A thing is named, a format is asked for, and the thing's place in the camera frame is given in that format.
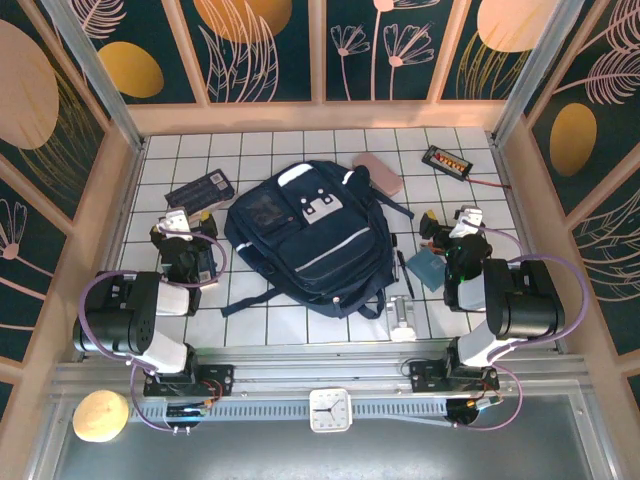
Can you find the red wire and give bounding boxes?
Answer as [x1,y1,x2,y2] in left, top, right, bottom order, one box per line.
[467,174,512,190]

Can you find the grey slotted cable duct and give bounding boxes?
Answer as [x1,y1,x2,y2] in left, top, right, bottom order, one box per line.
[128,399,451,425]

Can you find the small blue notebook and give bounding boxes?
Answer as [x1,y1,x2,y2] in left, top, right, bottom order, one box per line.
[405,248,449,292]

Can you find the black adapter board with wires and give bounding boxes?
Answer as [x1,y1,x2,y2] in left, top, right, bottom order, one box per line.
[164,401,214,425]
[446,397,502,426]

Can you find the black charger box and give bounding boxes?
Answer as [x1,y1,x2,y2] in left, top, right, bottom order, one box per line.
[421,144,474,180]

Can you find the aluminium mounting rail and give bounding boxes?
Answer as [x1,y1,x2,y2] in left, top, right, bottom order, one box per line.
[49,349,591,399]

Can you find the aluminium frame post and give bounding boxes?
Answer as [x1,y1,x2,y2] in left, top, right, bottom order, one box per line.
[492,0,586,146]
[39,0,147,151]

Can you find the black ballpoint pen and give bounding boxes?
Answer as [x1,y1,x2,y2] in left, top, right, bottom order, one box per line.
[398,248,415,300]

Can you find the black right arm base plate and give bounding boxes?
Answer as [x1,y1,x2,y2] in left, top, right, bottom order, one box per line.
[408,358,500,394]

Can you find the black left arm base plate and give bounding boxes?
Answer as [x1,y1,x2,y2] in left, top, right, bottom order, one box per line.
[143,363,236,399]

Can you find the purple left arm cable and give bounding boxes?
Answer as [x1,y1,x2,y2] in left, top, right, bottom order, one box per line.
[78,228,227,432]

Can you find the pink pencil case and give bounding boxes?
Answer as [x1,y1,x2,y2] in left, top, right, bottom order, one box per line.
[352,152,405,197]

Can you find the white square clock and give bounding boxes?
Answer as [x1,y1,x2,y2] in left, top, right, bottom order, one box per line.
[308,387,354,433]

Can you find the navy blue backpack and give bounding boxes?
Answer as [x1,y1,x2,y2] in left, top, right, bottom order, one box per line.
[221,159,416,321]

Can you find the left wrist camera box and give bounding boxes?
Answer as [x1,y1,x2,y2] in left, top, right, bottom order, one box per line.
[158,208,192,235]

